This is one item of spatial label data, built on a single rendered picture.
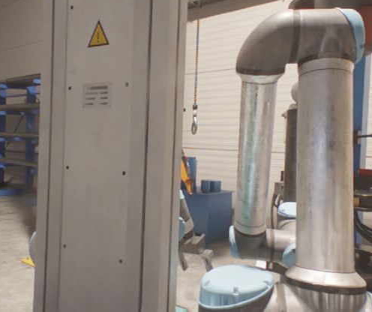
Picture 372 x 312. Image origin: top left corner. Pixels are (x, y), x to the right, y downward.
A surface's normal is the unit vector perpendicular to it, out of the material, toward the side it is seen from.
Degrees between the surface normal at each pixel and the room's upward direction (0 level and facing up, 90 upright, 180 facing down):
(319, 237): 81
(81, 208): 90
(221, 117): 90
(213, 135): 90
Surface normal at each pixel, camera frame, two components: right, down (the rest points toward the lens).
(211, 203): 0.77, 0.04
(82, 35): -0.53, 0.00
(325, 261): -0.33, -0.16
